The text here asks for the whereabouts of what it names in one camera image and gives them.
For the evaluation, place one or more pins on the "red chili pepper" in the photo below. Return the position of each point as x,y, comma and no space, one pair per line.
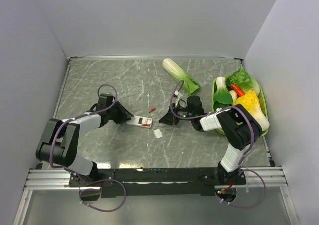
238,91

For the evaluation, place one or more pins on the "bok choy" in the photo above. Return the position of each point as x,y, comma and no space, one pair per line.
222,94

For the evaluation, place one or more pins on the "green plastic tray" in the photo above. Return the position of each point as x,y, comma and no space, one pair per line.
262,103

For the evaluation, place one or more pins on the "yellow napa cabbage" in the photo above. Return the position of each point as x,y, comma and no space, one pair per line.
251,103

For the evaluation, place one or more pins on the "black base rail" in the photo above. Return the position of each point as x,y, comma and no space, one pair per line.
158,181

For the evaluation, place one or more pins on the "white mushroom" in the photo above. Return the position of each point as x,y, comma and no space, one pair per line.
233,95

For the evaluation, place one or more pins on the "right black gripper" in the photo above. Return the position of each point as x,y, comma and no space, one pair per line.
170,118

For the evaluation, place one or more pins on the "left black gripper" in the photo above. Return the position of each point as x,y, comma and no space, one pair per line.
124,114

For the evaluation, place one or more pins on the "green lettuce head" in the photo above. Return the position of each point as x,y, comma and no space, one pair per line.
243,80

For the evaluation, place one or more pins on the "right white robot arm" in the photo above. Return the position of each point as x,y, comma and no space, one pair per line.
240,129

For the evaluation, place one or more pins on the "long green napa cabbage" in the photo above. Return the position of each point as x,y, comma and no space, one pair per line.
177,73

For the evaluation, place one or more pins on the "aluminium frame rail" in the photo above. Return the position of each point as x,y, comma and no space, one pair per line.
58,179

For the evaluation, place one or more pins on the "white battery cover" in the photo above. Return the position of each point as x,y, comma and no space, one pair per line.
158,133

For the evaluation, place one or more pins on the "white remote control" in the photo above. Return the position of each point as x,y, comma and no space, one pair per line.
138,120

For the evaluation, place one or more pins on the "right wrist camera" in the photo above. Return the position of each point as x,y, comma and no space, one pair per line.
177,95

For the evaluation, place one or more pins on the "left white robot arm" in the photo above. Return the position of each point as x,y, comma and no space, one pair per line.
58,144

